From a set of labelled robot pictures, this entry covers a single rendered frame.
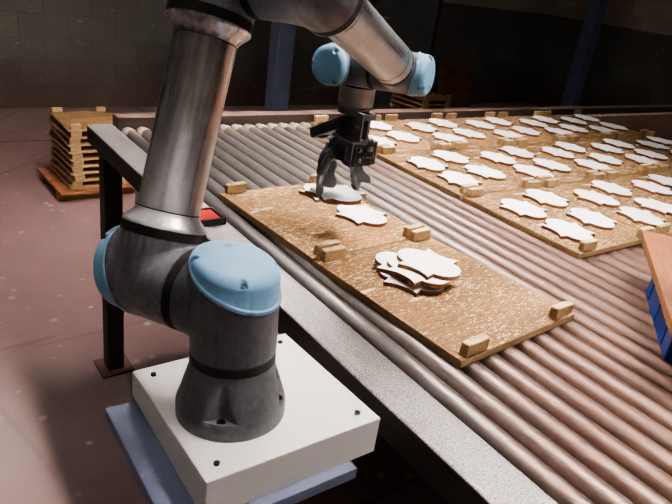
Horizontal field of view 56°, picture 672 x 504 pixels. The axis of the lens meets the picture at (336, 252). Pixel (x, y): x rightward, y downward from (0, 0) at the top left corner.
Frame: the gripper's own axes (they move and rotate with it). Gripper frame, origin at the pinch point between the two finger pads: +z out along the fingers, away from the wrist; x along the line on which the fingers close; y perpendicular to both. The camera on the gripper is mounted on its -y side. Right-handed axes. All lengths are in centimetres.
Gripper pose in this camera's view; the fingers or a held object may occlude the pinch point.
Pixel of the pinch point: (336, 191)
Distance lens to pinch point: 142.4
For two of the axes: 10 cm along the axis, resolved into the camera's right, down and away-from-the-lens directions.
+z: -1.4, 8.9, 4.3
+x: 7.8, -1.7, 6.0
